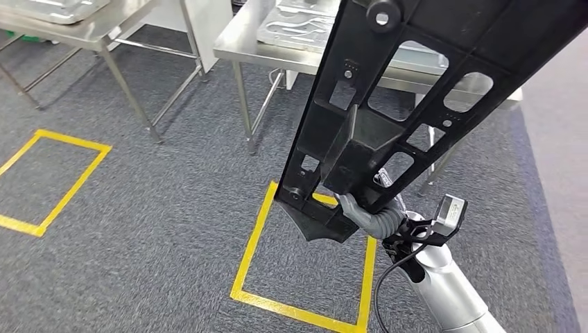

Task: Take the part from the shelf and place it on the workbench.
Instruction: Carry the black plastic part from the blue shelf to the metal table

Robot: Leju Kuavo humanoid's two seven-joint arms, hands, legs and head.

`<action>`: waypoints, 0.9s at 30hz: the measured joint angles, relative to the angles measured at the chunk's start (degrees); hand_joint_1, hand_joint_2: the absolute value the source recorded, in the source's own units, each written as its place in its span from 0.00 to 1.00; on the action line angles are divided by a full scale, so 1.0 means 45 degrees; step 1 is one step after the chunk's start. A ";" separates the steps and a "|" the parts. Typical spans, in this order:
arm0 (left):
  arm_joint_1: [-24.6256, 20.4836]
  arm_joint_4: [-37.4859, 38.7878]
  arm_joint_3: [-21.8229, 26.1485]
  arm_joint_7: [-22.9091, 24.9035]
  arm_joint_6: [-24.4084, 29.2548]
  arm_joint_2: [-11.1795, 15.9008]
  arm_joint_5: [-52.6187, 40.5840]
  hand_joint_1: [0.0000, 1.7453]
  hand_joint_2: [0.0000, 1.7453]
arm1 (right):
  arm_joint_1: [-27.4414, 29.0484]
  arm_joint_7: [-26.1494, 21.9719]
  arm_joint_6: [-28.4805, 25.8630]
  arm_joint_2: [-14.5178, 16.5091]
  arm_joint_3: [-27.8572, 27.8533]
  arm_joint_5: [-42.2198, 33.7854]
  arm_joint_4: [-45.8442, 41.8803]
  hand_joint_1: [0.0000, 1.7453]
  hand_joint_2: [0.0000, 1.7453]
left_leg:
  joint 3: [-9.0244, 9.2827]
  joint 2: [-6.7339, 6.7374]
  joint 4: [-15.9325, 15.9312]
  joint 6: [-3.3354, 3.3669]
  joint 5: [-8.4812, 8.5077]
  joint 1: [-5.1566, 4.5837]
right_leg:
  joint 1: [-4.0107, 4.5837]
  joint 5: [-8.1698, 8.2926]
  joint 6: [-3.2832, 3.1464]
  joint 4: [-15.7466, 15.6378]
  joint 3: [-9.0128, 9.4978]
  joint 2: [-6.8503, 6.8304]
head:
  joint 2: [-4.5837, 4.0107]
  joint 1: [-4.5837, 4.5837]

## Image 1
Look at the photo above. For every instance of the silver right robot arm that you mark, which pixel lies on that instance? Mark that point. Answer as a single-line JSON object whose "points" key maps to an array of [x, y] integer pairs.
{"points": [[450, 294]]}

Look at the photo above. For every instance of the stainless steel workbench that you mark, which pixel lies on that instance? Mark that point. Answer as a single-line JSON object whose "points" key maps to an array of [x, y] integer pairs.
{"points": [[239, 50]]}

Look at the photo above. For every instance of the stainless steel table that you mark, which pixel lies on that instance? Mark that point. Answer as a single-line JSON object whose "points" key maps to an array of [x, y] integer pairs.
{"points": [[92, 32]]}

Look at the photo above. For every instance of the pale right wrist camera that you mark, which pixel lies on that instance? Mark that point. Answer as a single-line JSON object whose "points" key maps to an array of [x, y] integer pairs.
{"points": [[450, 213]]}

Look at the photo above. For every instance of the black plastic licence plate frame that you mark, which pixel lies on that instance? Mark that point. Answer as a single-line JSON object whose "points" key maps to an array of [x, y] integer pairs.
{"points": [[330, 151]]}

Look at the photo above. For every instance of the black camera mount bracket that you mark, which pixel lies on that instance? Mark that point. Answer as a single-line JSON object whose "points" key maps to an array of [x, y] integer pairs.
{"points": [[441, 240]]}

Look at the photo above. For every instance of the stamped silver metal panel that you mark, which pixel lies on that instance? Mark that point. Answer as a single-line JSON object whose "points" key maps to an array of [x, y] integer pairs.
{"points": [[294, 27], [46, 9]]}

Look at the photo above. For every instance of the white cabinet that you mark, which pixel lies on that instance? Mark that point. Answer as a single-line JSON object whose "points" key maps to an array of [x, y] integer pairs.
{"points": [[206, 27]]}

